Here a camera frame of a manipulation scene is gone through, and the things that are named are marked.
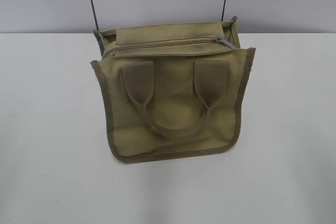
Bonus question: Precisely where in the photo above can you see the olive yellow canvas bag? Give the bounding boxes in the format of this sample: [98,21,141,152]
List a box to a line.
[91,17,255,163]

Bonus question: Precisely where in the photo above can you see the left black string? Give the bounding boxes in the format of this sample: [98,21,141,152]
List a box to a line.
[84,0,100,31]

